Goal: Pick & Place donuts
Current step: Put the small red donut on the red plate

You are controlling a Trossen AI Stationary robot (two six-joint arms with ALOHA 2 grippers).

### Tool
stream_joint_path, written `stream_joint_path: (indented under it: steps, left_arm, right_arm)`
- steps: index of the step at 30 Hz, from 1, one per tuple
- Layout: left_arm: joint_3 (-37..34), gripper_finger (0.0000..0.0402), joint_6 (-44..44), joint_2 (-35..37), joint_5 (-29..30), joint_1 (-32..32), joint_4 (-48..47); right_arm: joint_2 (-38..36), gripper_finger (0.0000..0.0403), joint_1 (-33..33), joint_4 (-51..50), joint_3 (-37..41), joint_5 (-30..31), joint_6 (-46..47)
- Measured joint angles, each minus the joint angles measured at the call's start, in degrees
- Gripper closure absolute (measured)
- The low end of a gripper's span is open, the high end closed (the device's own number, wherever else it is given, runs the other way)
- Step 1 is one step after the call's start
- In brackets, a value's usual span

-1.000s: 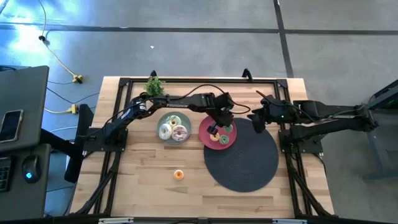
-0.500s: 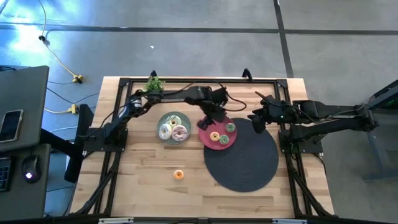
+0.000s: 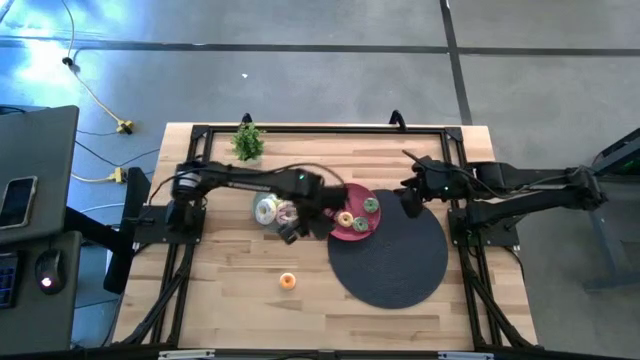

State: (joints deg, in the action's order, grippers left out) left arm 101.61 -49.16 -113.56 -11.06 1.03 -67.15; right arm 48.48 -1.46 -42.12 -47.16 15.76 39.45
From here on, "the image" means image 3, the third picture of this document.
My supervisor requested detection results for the green plant in white pot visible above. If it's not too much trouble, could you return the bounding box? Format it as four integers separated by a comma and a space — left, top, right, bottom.
230, 122, 267, 164

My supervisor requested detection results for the black keyboard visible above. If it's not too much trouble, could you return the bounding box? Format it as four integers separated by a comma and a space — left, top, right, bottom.
0, 251, 20, 310

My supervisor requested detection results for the large pink iced donut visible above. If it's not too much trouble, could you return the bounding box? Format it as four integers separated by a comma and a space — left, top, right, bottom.
275, 200, 301, 227

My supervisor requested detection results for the black metal table frame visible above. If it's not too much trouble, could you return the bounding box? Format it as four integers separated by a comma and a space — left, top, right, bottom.
112, 123, 539, 351

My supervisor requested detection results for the yellow extension cable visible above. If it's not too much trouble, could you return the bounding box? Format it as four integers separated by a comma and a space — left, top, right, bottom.
70, 167, 127, 185
59, 0, 135, 136

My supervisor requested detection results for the thin black floor cable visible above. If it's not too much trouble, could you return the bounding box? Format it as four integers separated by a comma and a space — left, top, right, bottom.
74, 139, 161, 169

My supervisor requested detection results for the red plate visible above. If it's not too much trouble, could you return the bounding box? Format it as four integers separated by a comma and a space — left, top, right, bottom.
322, 182, 382, 242

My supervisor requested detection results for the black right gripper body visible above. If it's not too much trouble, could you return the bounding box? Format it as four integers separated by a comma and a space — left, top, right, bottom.
412, 155, 474, 201

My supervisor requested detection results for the black smartphone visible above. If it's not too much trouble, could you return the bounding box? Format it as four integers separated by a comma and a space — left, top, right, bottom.
0, 175, 39, 231

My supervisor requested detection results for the dark grey metal cart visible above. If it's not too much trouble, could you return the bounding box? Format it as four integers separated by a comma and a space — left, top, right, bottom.
579, 127, 640, 291

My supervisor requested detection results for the dark round woven placemat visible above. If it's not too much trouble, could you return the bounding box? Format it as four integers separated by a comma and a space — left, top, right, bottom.
327, 188, 450, 310

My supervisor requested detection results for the pale green plate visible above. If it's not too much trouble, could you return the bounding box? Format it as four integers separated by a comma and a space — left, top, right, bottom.
252, 192, 301, 235

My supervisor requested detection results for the black support beam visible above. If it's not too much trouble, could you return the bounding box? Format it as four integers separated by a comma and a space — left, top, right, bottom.
64, 167, 152, 295

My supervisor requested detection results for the grey desk top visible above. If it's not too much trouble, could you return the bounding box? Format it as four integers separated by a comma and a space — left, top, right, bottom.
0, 104, 81, 246
0, 230, 83, 356

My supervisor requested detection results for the large white iced donut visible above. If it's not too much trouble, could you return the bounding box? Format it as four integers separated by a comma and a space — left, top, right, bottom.
254, 197, 278, 226

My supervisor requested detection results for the black computer mouse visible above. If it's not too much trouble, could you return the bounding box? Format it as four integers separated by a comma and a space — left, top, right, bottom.
34, 248, 68, 296

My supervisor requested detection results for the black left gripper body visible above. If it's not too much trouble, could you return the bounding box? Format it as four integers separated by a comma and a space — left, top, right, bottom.
299, 185, 350, 225

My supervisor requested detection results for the silver aluminium bracket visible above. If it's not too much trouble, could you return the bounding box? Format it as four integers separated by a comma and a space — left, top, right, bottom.
438, 351, 495, 360
158, 349, 216, 360

